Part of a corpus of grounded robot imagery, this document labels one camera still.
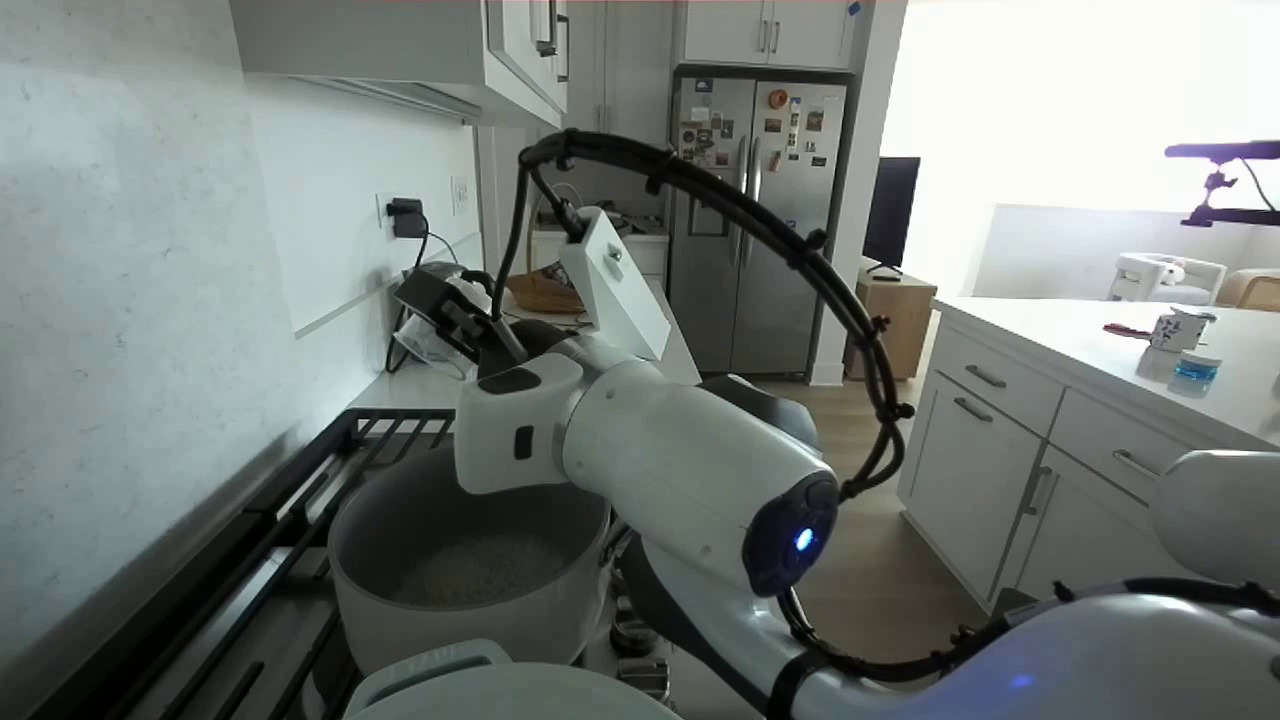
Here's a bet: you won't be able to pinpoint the black camera on stand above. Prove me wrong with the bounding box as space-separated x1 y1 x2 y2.
1166 140 1280 228

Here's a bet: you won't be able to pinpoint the white kitchen island cabinet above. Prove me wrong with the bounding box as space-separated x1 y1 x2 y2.
902 302 1280 610

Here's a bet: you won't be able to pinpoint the white upper wall cabinets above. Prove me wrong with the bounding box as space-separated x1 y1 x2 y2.
241 0 567 127

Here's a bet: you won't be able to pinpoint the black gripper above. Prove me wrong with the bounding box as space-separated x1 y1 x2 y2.
397 270 562 391

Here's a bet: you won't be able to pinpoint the small white blue box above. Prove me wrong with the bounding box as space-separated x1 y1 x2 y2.
1135 307 1221 397

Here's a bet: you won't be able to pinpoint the white lidded casserole pot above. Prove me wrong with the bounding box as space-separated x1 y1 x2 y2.
340 642 682 720

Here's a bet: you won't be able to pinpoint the stainless steel refrigerator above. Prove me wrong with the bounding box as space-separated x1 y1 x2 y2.
666 67 853 379

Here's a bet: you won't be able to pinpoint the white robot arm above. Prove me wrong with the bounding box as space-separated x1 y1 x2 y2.
397 271 1280 720

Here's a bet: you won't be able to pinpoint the translucent plastic cup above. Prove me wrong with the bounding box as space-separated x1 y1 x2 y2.
397 307 467 370

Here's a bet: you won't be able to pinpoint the wooden basket with wire handle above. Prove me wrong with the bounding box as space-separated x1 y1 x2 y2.
510 271 585 315

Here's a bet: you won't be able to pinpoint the black gas stove top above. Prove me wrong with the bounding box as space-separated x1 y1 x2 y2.
38 403 674 720

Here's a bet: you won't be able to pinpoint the black wall plug adapter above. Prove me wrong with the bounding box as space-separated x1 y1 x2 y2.
383 196 427 241

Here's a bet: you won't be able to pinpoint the white saucepan with steel handle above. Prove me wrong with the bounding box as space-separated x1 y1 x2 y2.
327 445 608 671

